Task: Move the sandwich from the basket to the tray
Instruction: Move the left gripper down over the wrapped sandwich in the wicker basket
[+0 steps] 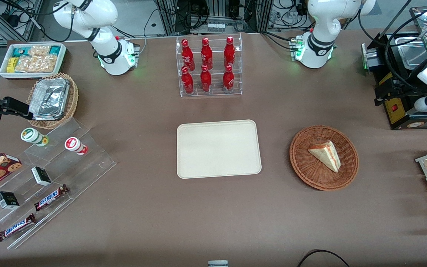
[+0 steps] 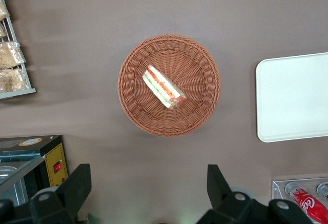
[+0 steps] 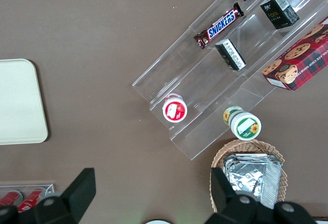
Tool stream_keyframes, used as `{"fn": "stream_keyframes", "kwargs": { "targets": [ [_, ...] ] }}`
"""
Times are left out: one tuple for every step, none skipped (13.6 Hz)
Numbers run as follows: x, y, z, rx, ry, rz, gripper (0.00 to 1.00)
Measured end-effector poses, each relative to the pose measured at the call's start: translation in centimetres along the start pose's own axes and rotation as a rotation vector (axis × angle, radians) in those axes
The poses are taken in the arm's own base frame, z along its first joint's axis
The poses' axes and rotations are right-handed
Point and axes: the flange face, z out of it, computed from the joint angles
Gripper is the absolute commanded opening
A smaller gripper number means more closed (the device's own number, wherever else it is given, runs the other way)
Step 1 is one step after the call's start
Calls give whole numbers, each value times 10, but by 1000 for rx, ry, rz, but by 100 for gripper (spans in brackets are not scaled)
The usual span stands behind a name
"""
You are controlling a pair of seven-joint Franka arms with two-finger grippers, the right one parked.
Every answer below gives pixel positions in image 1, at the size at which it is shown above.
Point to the clear acrylic bottle rack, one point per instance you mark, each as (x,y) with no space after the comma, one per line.
(217,74)

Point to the black control box yellow panel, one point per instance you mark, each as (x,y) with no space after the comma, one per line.
(393,111)

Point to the aluminium frame structure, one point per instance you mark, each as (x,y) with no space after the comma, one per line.
(169,16)

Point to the triangular sandwich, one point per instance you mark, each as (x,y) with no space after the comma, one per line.
(326,155)

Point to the small grey device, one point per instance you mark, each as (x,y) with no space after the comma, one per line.
(218,263)

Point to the Snickers chocolate bar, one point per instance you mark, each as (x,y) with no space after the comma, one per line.
(16,227)
(50,197)

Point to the yellow snack packet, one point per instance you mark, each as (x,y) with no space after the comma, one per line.
(11,65)

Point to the round brown wicker basket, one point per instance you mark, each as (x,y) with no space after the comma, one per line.
(310,170)

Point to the clear bag of crackers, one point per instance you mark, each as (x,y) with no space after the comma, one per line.
(35,64)
(39,50)

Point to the light tan wicker basket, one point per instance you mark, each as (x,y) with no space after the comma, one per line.
(73,100)

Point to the red cola bottle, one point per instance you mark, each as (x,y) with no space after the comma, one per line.
(228,78)
(187,55)
(206,53)
(205,79)
(187,81)
(229,52)

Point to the green lid yogurt cup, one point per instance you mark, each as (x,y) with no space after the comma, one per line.
(32,135)

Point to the silver foil packets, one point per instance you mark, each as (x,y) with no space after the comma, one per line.
(48,98)

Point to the clear acrylic stepped shelf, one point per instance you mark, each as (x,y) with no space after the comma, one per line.
(87,167)

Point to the red lid yogurt cup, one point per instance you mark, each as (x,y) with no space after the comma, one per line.
(73,144)

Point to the beige plastic serving tray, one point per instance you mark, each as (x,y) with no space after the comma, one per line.
(219,148)

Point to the small black box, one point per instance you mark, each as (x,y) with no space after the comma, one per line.
(7,200)
(41,176)

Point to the white rectangular snack bin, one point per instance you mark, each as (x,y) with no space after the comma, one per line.
(63,55)

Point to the teal snack packet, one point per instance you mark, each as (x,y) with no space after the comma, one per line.
(54,50)
(18,51)

